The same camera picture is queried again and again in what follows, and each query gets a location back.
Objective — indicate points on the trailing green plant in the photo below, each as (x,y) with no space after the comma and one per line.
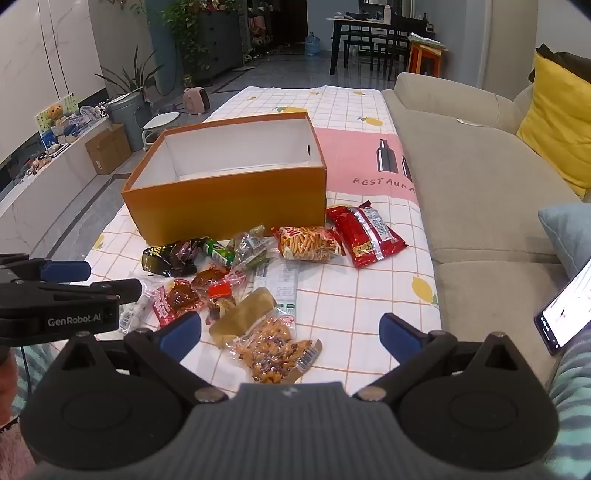
(182,37)

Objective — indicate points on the black smartphone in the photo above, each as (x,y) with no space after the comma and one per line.
(568,309)

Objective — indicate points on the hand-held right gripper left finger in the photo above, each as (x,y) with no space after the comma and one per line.
(182,330)

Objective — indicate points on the light blue pillow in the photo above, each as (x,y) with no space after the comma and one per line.
(565,235)

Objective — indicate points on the clear peanut snack packet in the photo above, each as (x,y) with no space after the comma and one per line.
(272,350)

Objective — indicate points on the small green snack packet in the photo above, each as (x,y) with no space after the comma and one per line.
(219,251)

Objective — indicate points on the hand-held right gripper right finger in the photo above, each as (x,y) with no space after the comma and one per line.
(398,332)

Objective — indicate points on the pink heater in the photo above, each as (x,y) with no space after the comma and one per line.
(195,101)

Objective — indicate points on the orange cardboard box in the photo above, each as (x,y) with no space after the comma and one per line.
(240,203)

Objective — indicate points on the pink white snack packet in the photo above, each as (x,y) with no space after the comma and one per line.
(162,307)

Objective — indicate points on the white wheeled stool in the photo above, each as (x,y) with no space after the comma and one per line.
(159,122)

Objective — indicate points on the beige sofa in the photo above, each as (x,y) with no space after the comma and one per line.
(475,184)

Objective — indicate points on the dark grey cabinet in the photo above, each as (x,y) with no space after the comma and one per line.
(221,41)

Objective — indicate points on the teal striped clothing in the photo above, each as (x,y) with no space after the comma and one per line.
(575,406)

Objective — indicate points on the yellow pillow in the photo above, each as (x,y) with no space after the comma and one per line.
(558,120)

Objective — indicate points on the red snack packet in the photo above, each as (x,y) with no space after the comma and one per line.
(364,235)

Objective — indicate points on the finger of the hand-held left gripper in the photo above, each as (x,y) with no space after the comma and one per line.
(64,271)
(115,289)

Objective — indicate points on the teddy bear picture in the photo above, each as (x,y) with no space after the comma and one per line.
(55,113)

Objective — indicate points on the orange stool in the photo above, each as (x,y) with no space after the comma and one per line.
(427,55)

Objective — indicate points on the checked printed tablecloth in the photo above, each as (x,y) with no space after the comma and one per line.
(351,295)

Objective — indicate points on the orange stick snack packet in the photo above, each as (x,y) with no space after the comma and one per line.
(309,244)

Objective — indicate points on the brown cardboard carton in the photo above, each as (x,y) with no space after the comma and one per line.
(108,150)

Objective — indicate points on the dark cloth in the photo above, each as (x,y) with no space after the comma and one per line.
(568,60)

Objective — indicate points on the clear packet with green filling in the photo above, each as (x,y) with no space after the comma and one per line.
(251,247)

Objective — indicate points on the clear white candy packet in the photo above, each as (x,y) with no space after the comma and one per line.
(134,314)

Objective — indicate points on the spiky potted plant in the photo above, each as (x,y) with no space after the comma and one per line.
(131,76)

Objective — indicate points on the long white green packet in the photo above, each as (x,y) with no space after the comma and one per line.
(279,286)

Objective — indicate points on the person's left forearm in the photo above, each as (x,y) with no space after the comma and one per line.
(7,387)

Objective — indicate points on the grey bin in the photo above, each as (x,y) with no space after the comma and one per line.
(127,117)

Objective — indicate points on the blue water bottle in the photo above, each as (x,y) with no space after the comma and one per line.
(313,45)

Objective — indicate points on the dark dining table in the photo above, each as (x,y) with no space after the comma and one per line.
(360,23)

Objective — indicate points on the white low cabinet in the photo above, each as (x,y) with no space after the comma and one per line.
(55,180)

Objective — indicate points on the dark brown egg snack packet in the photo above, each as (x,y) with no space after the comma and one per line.
(168,256)

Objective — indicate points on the golden olive snack packet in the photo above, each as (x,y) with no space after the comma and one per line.
(244,316)

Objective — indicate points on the red brown meat packet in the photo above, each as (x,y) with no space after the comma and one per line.
(210,279)
(182,297)
(220,300)

